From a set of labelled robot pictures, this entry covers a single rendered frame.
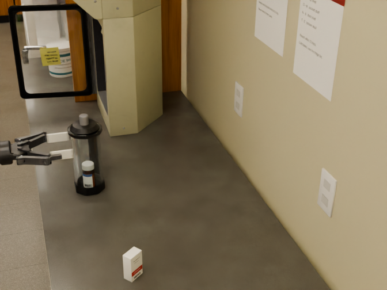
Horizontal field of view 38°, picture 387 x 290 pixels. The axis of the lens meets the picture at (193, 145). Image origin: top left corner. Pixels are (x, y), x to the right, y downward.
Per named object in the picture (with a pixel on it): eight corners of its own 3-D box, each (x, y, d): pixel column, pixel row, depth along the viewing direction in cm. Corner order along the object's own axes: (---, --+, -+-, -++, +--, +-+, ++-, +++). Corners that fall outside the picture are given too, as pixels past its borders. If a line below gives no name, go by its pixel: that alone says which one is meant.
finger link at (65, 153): (49, 151, 173) (49, 152, 172) (72, 148, 175) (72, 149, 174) (50, 160, 175) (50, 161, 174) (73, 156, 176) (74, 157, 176)
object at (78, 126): (97, 125, 185) (95, 107, 182) (102, 138, 178) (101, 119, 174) (68, 129, 183) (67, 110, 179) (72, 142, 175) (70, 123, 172)
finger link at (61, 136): (47, 143, 184) (46, 142, 184) (69, 140, 186) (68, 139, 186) (46, 134, 182) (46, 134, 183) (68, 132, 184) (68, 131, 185)
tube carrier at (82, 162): (102, 174, 195) (98, 118, 185) (108, 190, 186) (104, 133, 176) (71, 179, 192) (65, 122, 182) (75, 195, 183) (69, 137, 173)
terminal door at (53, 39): (93, 95, 245) (86, 3, 226) (20, 99, 240) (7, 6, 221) (93, 94, 246) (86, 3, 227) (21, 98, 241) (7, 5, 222)
